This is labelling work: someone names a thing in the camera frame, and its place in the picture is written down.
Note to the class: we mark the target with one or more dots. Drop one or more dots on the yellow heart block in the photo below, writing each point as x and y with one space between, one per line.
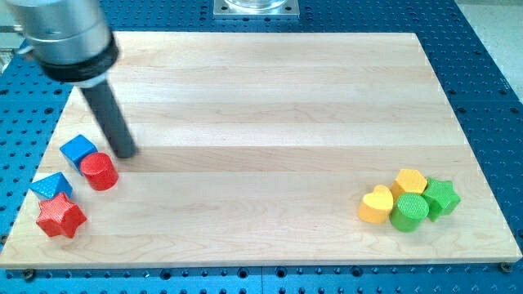
375 207

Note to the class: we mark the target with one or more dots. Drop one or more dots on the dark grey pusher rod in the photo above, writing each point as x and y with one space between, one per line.
105 109

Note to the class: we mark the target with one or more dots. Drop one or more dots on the blue cube block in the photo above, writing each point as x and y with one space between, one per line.
76 149

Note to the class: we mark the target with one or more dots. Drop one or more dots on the blue triangle block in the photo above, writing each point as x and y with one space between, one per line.
50 186

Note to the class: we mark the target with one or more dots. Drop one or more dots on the red star block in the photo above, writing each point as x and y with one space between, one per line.
60 216

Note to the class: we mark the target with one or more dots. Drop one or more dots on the board clamp screw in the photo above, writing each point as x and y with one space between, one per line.
28 274
505 267

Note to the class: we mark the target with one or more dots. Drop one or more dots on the green star block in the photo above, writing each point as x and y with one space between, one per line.
440 197

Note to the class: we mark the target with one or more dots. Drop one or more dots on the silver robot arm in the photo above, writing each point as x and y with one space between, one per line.
72 43

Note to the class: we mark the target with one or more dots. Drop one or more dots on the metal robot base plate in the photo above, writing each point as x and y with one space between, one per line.
255 9

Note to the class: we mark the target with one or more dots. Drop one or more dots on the left board clamp screw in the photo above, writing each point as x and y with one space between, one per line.
28 274

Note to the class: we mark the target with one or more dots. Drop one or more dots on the right board clamp screw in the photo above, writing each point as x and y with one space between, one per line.
505 267

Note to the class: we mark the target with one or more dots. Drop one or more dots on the red cylinder block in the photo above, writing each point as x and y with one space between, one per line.
99 171

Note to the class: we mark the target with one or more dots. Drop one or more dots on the yellow pentagon block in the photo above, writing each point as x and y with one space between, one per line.
408 181

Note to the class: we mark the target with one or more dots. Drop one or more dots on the wooden board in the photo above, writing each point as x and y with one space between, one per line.
257 149

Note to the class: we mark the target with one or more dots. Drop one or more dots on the green cylinder block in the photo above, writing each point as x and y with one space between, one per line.
408 212

